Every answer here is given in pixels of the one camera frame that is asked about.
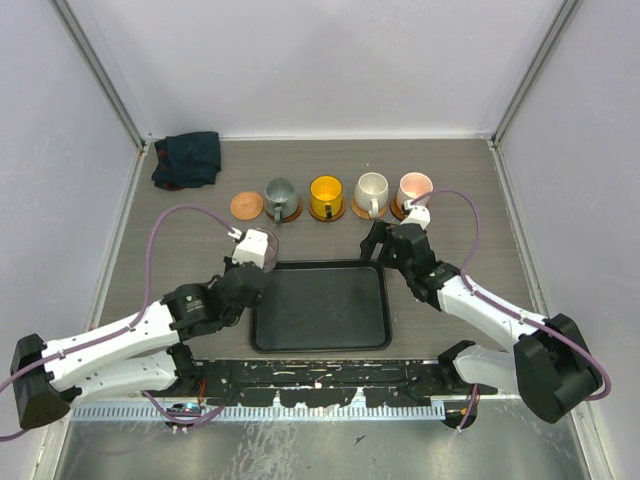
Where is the brown wooden saucer coaster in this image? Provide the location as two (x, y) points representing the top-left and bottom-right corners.
(265, 196), (304, 223)
(390, 197), (406, 221)
(308, 204), (346, 223)

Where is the yellow ceramic mug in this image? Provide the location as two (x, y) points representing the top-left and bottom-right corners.
(309, 175), (345, 218)

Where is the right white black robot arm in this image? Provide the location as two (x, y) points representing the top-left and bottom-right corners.
(360, 220), (609, 423)

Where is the woven rattan coaster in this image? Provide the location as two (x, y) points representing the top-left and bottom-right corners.
(230, 191), (264, 221)
(350, 197), (388, 220)

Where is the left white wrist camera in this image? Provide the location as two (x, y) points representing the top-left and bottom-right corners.
(228, 227), (269, 268)

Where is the white slotted cable duct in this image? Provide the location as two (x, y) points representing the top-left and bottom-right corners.
(71, 401), (446, 422)

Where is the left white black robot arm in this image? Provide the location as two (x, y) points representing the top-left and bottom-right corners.
(1, 262), (267, 431)

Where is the black serving tray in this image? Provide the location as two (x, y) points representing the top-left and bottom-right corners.
(249, 259), (392, 354)

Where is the dark blue folded cloth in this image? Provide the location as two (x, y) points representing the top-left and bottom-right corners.
(151, 131), (222, 191)

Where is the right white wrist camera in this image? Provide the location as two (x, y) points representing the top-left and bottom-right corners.
(401, 200), (431, 230)

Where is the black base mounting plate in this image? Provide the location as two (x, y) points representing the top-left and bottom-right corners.
(152, 360), (472, 408)

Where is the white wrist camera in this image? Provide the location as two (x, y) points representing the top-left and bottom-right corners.
(401, 200), (431, 230)
(228, 227), (269, 268)

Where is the cream ceramic mug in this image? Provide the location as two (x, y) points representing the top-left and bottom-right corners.
(353, 172), (389, 219)

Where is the lilac ceramic mug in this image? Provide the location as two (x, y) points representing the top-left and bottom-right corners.
(257, 228), (279, 273)

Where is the grey ceramic mug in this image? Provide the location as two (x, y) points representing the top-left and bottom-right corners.
(265, 178), (298, 224)

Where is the pink ceramic mug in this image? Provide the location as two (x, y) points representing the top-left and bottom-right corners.
(395, 172), (433, 208)

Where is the aluminium frame rail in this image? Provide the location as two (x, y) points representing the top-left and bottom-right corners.
(48, 357), (594, 402)

